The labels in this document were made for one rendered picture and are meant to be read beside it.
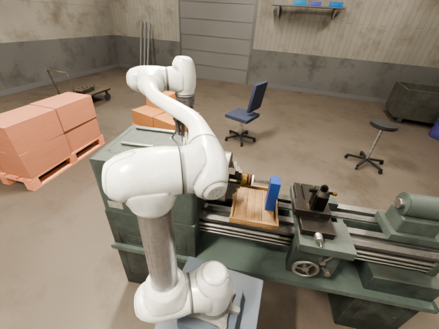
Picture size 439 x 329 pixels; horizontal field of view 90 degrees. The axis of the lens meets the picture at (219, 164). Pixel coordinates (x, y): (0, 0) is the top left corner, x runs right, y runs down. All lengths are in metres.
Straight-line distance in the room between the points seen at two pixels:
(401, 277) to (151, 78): 1.78
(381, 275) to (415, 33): 7.28
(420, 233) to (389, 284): 0.36
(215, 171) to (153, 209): 0.19
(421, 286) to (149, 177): 1.71
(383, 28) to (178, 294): 7.92
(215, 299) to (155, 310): 0.23
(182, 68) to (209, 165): 0.56
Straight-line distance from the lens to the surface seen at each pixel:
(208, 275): 0.98
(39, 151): 3.47
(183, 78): 1.02
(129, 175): 0.55
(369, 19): 8.07
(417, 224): 1.73
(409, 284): 1.86
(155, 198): 0.57
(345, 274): 1.85
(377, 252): 1.73
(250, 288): 1.34
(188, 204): 1.27
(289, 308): 2.20
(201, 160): 0.56
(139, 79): 1.00
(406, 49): 8.40
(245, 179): 1.36
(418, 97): 6.89
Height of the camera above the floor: 1.93
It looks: 34 degrees down
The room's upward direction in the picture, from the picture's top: 4 degrees clockwise
